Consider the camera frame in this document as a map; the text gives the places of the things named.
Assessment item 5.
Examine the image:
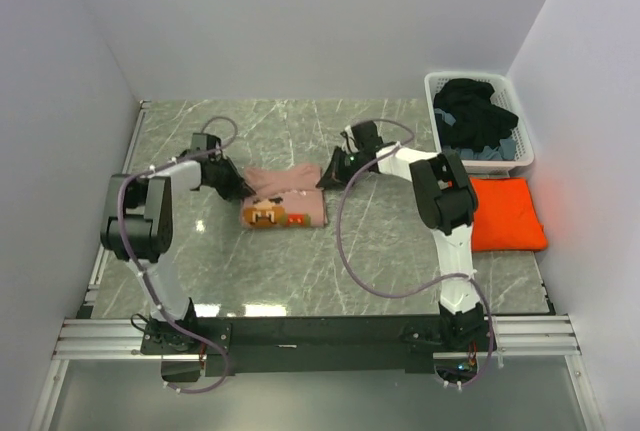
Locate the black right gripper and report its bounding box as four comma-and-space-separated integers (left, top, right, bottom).
317, 148, 365, 192

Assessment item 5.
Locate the pink printed t-shirt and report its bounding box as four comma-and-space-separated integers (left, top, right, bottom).
239, 163, 328, 230

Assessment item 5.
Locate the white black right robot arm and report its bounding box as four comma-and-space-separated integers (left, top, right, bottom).
316, 118, 495, 351

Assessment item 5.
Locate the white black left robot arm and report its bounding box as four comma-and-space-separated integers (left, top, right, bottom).
100, 132, 255, 353

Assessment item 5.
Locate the black t-shirt in basket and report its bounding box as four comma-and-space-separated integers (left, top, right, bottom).
433, 78, 519, 152

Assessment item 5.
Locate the blue garment in basket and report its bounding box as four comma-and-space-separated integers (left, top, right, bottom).
434, 108, 517, 161

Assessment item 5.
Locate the folded orange t-shirt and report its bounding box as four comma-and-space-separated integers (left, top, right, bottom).
471, 178, 548, 252

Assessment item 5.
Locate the black robot mounting base bar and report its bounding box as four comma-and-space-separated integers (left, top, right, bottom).
139, 314, 499, 383

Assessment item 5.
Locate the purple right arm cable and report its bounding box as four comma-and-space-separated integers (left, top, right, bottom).
333, 119, 497, 390

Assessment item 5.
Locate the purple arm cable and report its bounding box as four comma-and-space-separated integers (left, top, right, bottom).
115, 116, 239, 395
333, 119, 497, 390

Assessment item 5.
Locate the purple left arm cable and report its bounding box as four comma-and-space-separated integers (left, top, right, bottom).
115, 116, 239, 395

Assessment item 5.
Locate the aluminium frame rail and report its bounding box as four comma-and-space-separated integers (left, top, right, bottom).
53, 315, 581, 361

